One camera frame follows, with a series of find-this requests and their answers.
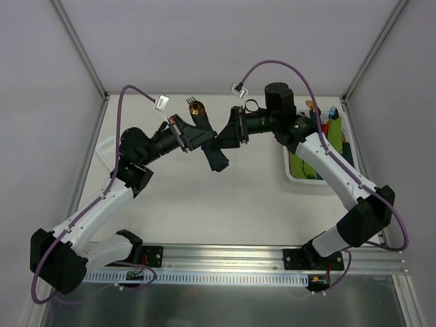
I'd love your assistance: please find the dark navy paper napkin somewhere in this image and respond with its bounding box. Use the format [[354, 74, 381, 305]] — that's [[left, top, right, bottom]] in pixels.
[[191, 114, 229, 172]]

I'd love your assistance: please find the iridescent rainbow fork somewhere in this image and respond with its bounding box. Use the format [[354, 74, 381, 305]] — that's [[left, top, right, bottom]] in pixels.
[[186, 97, 197, 105]]

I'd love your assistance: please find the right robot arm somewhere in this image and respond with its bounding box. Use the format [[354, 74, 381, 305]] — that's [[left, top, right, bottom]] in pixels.
[[215, 82, 395, 270]]

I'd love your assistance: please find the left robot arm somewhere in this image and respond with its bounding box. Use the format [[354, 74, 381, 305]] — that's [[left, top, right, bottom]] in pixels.
[[30, 114, 217, 294]]

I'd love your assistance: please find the tall green napkin roll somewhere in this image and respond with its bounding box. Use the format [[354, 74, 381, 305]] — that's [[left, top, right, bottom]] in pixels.
[[327, 117, 343, 154]]

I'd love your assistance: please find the middle green napkin roll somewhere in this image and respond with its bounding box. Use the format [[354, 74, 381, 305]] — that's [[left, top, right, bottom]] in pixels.
[[302, 161, 317, 180]]

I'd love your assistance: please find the black napkin roll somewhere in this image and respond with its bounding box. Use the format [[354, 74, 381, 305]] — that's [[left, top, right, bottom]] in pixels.
[[342, 142, 354, 167]]

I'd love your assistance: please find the large white storage bin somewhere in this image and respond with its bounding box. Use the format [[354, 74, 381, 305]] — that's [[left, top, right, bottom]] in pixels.
[[283, 106, 360, 187]]

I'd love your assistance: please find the blue fork in bin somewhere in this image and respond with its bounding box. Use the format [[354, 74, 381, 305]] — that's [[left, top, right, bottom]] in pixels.
[[328, 106, 339, 120]]

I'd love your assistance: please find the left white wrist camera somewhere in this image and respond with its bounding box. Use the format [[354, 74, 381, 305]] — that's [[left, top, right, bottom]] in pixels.
[[154, 95, 170, 113]]

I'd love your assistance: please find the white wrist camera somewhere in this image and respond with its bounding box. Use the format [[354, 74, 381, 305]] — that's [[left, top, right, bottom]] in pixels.
[[230, 82, 247, 99], [154, 95, 170, 113]]

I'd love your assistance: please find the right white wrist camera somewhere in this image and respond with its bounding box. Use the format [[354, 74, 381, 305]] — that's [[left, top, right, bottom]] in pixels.
[[230, 82, 247, 99]]

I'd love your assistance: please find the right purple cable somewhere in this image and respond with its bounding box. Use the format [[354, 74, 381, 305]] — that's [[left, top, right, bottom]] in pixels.
[[234, 60, 409, 294]]

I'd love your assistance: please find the purple cable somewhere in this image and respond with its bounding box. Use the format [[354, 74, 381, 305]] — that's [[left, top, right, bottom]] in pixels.
[[234, 60, 409, 294], [31, 84, 157, 305]]

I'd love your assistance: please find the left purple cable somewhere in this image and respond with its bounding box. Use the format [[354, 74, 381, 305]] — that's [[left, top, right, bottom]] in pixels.
[[31, 84, 157, 305]]

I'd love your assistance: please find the aluminium mounting rail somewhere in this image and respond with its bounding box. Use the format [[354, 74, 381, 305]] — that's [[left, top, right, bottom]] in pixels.
[[158, 243, 409, 275]]

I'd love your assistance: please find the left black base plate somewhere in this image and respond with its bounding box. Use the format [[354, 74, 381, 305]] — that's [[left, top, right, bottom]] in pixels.
[[136, 245, 164, 268]]

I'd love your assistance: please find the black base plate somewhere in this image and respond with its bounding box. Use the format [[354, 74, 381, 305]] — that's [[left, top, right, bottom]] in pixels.
[[282, 248, 345, 272], [136, 245, 164, 268]]

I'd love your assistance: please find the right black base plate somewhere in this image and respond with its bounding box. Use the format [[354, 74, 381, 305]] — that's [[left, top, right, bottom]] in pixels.
[[282, 248, 345, 272]]

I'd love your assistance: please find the white slotted cable duct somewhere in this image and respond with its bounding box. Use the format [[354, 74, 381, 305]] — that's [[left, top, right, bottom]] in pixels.
[[84, 269, 309, 287]]

